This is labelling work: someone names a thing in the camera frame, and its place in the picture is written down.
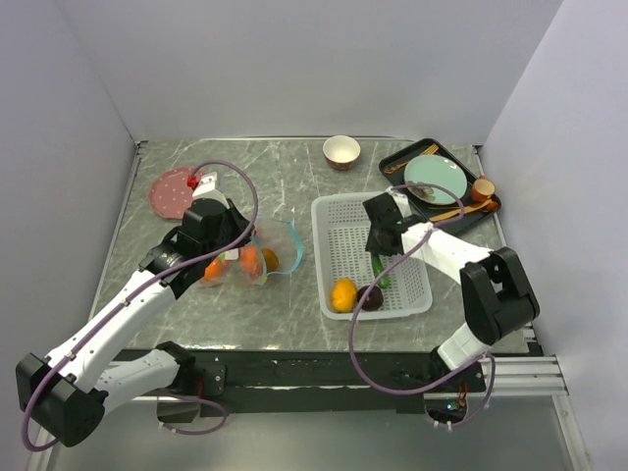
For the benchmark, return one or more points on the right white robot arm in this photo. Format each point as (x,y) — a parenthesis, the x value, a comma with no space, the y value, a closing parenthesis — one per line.
(497,296)

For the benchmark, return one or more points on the white patterned bowl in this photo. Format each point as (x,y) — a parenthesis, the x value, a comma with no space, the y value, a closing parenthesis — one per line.
(341,152)

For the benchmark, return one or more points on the wooden fork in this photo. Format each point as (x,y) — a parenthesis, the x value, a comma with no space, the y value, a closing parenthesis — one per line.
(431,150)

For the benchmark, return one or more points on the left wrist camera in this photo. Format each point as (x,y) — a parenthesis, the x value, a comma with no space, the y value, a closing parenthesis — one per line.
(208,187)

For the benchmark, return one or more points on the black tray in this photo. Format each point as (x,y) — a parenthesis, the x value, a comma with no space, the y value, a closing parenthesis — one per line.
(464,156)

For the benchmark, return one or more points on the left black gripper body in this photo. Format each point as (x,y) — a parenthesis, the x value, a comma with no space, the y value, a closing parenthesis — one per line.
(233,233)

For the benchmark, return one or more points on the light green plate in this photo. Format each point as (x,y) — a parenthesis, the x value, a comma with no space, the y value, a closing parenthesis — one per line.
(426,175)

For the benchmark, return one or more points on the orange small cup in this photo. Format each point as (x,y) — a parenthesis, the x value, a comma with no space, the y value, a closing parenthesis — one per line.
(482,189)

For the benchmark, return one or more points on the pink dotted plate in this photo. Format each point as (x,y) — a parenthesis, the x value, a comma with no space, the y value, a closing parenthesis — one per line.
(169,195)

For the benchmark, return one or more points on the clear blue-zipper zip bag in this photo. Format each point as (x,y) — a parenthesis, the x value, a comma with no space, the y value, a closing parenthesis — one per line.
(278,235)

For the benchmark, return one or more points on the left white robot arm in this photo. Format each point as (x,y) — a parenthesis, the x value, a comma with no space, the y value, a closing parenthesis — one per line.
(69,390)

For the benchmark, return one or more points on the dark purple mangosteen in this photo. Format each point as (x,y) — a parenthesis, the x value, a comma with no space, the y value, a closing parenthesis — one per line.
(373,301)

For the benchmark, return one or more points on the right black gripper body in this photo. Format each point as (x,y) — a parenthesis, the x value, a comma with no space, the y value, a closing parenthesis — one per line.
(374,243)

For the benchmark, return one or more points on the yellow orange persimmon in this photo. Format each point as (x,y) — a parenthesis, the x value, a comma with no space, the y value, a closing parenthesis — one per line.
(343,295)

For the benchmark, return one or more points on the wooden spoon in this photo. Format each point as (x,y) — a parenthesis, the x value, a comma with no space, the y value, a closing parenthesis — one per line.
(489,205)

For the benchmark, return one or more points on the brown kiwi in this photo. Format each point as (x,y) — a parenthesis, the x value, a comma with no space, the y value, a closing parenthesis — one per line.
(271,259)

